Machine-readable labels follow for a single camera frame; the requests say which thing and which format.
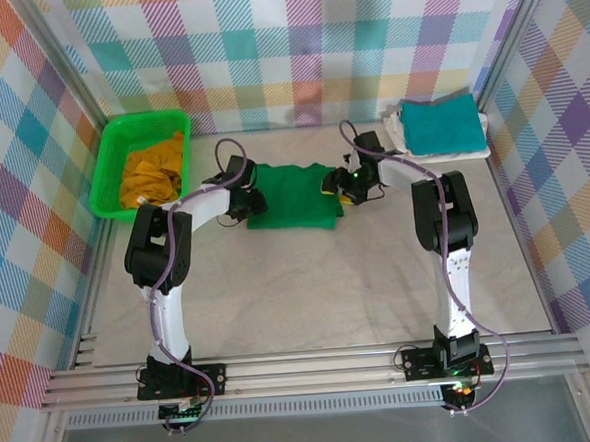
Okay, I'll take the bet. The teal folded t-shirt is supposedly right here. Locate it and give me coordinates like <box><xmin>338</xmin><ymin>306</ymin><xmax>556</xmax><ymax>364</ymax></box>
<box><xmin>398</xmin><ymin>93</ymin><xmax>488</xmax><ymax>158</ymax></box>

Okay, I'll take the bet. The slotted grey cable duct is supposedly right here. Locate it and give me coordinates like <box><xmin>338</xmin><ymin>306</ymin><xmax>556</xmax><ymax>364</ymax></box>
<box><xmin>65</xmin><ymin>390</ymin><xmax>446</xmax><ymax>430</ymax></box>

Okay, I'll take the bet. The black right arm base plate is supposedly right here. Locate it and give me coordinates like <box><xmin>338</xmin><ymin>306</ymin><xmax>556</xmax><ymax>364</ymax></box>
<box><xmin>400</xmin><ymin>342</ymin><xmax>495</xmax><ymax>382</ymax></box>

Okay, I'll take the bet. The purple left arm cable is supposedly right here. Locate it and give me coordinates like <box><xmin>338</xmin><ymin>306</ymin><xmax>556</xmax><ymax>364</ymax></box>
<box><xmin>137</xmin><ymin>136</ymin><xmax>264</xmax><ymax>437</ymax></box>

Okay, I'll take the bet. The mustard yellow t-shirt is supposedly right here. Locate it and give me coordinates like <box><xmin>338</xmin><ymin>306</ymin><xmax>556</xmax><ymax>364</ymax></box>
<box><xmin>114</xmin><ymin>129</ymin><xmax>191</xmax><ymax>212</ymax></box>

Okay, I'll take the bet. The green t-shirt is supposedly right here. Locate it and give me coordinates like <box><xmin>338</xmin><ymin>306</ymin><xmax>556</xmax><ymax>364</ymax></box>
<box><xmin>242</xmin><ymin>158</ymin><xmax>347</xmax><ymax>235</ymax></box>

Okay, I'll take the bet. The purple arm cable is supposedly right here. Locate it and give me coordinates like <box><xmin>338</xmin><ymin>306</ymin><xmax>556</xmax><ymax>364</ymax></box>
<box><xmin>338</xmin><ymin>110</ymin><xmax>517</xmax><ymax>422</ymax></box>
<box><xmin>137</xmin><ymin>136</ymin><xmax>264</xmax><ymax>437</ymax></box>

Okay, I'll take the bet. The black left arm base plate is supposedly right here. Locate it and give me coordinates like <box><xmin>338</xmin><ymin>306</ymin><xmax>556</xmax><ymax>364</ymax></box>
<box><xmin>136</xmin><ymin>362</ymin><xmax>230</xmax><ymax>402</ymax></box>

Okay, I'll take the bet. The grey folded t-shirt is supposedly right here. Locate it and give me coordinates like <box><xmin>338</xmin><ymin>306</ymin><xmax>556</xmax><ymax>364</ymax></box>
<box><xmin>434</xmin><ymin>87</ymin><xmax>474</xmax><ymax>106</ymax></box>

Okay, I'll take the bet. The grey metal panel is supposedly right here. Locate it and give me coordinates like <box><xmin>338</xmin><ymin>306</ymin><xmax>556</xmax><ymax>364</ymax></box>
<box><xmin>51</xmin><ymin>396</ymin><xmax>590</xmax><ymax>442</ymax></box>

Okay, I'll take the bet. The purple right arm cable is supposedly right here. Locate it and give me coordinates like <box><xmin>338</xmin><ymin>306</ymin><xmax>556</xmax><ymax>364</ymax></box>
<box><xmin>338</xmin><ymin>110</ymin><xmax>517</xmax><ymax>422</ymax></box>

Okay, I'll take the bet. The white folded t-shirt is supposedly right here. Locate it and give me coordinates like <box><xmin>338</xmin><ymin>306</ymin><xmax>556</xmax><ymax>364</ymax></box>
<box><xmin>380</xmin><ymin>97</ymin><xmax>493</xmax><ymax>167</ymax></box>

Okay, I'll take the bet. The green plastic basket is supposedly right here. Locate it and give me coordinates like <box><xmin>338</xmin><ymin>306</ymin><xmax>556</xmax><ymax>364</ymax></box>
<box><xmin>83</xmin><ymin>108</ymin><xmax>198</xmax><ymax>226</ymax></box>

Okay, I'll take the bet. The aluminium frame post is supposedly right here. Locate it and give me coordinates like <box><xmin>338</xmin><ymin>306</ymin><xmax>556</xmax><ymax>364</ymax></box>
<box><xmin>8</xmin><ymin>0</ymin><xmax>113</xmax><ymax>132</ymax></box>
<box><xmin>465</xmin><ymin>0</ymin><xmax>566</xmax><ymax>117</ymax></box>

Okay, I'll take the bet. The aluminium mounting rail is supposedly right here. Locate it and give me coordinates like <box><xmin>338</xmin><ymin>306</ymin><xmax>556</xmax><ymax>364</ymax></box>
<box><xmin>36</xmin><ymin>330</ymin><xmax>589</xmax><ymax>413</ymax></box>

